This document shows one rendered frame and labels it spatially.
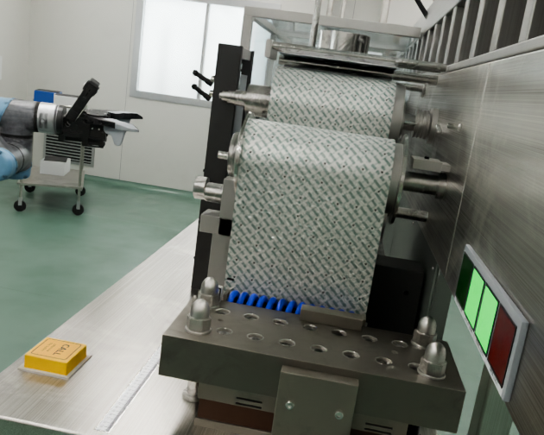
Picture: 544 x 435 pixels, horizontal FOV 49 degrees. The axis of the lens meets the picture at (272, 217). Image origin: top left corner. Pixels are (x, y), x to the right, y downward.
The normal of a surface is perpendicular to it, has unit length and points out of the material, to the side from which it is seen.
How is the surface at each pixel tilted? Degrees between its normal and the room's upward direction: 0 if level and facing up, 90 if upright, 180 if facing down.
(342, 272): 90
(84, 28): 90
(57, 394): 0
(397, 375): 0
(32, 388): 0
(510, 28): 90
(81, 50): 90
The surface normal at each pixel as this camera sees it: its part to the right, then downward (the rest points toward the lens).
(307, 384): -0.14, 0.20
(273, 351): 0.14, -0.97
